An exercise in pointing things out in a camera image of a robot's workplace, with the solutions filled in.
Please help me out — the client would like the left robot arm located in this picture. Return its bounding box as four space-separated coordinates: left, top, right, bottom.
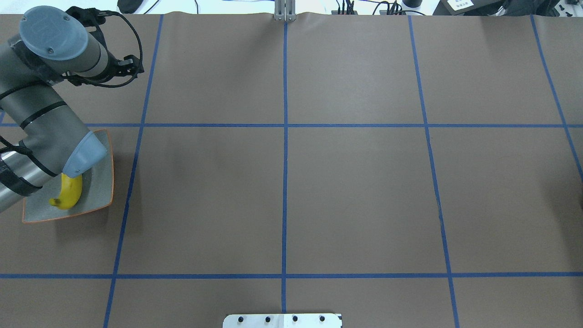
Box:
1 5 144 210

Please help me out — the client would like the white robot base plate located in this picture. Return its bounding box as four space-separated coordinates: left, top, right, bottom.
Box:
222 313 343 328

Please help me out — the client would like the grey square plate orange rim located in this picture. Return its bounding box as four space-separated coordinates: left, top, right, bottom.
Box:
21 129 114 224

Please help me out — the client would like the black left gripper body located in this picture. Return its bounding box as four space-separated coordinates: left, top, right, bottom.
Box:
107 55 144 80

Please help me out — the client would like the black computer mouse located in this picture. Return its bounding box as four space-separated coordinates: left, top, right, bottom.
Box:
117 0 144 14

